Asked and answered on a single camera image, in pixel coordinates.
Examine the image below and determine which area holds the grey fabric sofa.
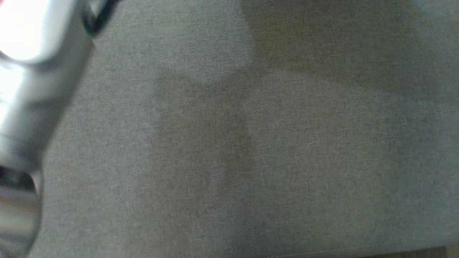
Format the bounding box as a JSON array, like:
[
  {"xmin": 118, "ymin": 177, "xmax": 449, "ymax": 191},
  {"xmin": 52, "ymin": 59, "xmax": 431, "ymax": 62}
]
[{"xmin": 25, "ymin": 0, "xmax": 459, "ymax": 258}]

